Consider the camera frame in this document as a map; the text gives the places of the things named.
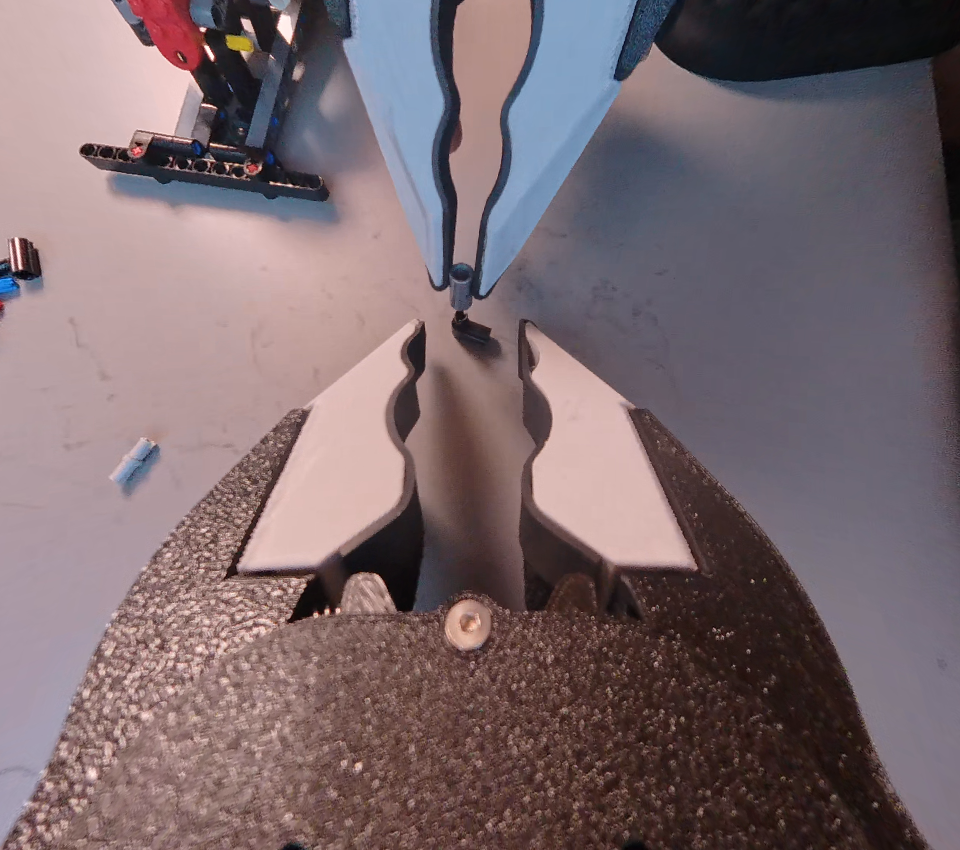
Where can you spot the light grey pin piece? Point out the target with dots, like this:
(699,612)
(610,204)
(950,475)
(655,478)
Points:
(135,462)

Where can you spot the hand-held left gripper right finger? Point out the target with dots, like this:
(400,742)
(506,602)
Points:
(600,490)

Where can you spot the grey tube brick piece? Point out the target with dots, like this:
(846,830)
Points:
(463,288)

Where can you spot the white toy brick truck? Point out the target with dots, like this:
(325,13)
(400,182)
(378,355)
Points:
(172,18)

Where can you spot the grey desk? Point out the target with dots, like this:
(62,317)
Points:
(750,340)

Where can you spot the scattered loose brick pieces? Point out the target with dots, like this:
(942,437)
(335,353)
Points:
(24,258)

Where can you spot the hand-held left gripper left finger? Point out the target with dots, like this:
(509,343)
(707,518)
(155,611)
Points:
(330,490)

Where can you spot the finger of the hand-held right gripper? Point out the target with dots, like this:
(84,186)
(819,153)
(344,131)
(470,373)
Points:
(585,40)
(390,40)

